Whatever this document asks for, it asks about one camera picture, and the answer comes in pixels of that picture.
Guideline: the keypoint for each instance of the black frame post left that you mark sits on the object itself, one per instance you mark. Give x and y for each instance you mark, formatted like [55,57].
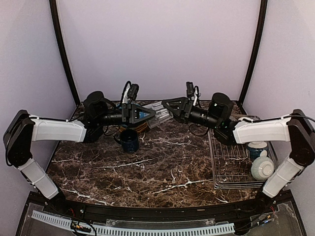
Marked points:
[62,51]

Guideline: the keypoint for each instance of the white slotted cable duct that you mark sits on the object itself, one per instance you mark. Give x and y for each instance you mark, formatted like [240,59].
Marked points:
[140,228]

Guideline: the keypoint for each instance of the black frame post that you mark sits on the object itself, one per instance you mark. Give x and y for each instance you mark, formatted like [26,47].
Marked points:
[254,53]
[62,51]

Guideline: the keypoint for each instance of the small circuit board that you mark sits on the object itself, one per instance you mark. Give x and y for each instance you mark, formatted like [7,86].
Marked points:
[78,228]

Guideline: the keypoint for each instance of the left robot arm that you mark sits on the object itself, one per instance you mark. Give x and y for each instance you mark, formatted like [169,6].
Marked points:
[26,129]

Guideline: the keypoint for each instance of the clear glass cup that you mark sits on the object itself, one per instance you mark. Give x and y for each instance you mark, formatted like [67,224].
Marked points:
[162,114]

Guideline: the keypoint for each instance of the teal and white mug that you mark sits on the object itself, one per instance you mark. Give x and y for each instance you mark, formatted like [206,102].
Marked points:
[257,149]

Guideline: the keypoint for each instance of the black front rail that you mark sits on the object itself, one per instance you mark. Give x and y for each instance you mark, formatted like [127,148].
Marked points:
[237,211]

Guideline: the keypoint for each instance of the blue polka dot plate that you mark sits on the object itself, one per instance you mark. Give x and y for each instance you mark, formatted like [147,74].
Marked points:
[131,110]

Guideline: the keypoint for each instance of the metal wire dish rack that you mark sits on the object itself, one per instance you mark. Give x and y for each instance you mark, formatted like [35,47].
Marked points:
[231,166]

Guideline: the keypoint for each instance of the dark blue mug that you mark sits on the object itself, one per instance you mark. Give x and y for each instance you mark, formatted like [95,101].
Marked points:
[129,140]

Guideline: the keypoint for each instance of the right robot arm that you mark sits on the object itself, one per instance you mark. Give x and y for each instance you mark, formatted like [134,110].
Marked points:
[294,128]

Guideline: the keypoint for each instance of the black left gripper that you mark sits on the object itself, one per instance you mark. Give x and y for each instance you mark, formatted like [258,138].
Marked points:
[130,112]

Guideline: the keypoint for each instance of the pale green ribbed bowl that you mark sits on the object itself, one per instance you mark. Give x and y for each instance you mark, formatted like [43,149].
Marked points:
[262,167]

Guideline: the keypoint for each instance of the black frame post right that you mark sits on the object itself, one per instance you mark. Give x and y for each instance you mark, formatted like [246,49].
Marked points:
[254,53]

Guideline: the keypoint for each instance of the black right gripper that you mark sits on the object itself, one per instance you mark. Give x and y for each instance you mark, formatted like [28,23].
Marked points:
[183,104]

